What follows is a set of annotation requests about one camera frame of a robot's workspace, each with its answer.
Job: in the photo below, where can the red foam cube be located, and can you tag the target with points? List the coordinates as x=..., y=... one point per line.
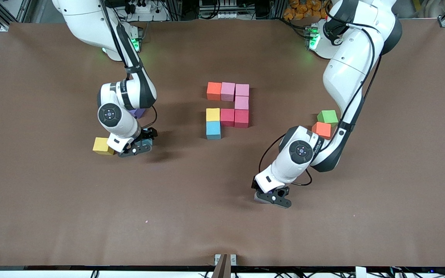
x=241, y=118
x=227, y=117

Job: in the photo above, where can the table cover sheet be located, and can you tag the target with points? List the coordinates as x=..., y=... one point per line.
x=222, y=231

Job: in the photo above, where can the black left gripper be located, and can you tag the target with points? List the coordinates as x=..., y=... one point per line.
x=255, y=186

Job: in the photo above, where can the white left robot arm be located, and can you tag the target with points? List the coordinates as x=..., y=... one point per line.
x=346, y=65

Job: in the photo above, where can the orange yellow object pile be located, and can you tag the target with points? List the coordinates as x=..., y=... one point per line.
x=303, y=9

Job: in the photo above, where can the white electronics box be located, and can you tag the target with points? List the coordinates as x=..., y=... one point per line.
x=222, y=15

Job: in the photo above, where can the white power strip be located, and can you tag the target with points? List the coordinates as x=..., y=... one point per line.
x=144, y=7

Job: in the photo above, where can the green foam cube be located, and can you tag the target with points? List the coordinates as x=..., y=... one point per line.
x=327, y=116

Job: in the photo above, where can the orange foam cube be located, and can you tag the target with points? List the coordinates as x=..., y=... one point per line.
x=321, y=129
x=214, y=91

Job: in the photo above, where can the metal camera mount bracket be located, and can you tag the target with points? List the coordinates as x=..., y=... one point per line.
x=222, y=268

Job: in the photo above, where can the yellow foam cube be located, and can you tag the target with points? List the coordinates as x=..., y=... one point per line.
x=101, y=146
x=213, y=114

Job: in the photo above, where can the pink foam cube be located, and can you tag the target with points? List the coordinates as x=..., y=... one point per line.
x=241, y=102
x=242, y=90
x=228, y=91

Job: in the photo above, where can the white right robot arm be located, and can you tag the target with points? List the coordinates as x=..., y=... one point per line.
x=87, y=19

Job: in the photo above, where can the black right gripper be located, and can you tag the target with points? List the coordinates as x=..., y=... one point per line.
x=148, y=134

